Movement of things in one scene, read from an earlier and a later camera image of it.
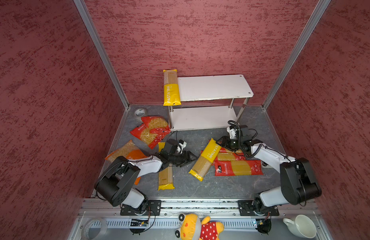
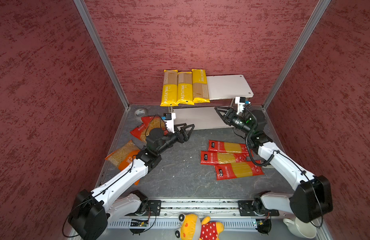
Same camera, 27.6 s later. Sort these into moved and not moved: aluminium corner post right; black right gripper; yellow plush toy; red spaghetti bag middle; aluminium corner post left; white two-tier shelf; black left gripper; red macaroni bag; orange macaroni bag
Moved: black right gripper; black left gripper
Not moved: aluminium corner post left; yellow plush toy; red spaghetti bag middle; orange macaroni bag; red macaroni bag; white two-tier shelf; aluminium corner post right
